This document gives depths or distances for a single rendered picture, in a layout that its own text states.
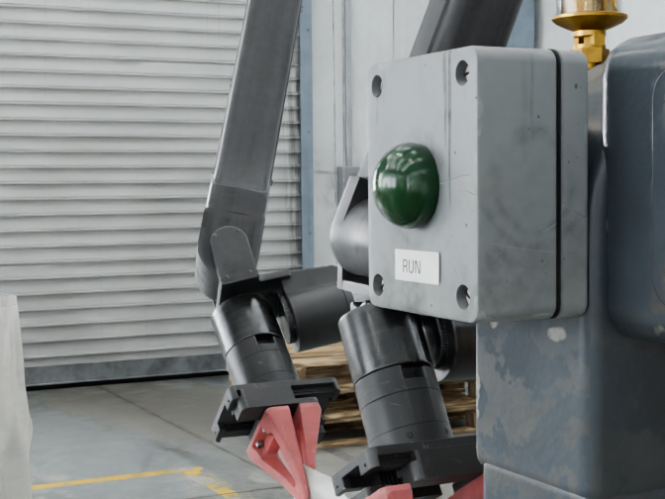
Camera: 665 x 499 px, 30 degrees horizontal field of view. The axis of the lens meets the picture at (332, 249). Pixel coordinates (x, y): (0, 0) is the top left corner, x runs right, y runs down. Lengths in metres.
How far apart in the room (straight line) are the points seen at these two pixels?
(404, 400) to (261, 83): 0.49
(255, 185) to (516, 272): 0.77
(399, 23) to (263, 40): 7.90
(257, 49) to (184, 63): 7.11
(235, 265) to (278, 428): 0.16
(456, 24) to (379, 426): 0.28
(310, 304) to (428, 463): 0.35
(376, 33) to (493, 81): 8.64
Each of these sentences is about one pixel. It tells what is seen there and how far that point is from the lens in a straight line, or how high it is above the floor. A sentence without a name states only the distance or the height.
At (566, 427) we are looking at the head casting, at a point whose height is 1.20.
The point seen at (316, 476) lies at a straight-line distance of 1.03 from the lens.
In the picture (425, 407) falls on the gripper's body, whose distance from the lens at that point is 0.83.
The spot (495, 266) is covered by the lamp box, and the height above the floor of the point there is 1.26.
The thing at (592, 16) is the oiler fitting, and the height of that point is 1.35.
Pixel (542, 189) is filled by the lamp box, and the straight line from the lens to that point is 0.42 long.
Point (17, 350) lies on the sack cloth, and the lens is 2.35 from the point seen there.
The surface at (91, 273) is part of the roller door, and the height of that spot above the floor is 0.73.
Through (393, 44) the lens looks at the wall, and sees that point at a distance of 9.12.
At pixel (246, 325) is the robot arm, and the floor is 1.16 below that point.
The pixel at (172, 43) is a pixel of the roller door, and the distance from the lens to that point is 8.35.
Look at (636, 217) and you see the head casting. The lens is 0.42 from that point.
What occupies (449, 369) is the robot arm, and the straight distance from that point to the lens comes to 0.88.
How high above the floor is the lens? 1.29
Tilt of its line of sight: 3 degrees down
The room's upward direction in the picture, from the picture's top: 1 degrees counter-clockwise
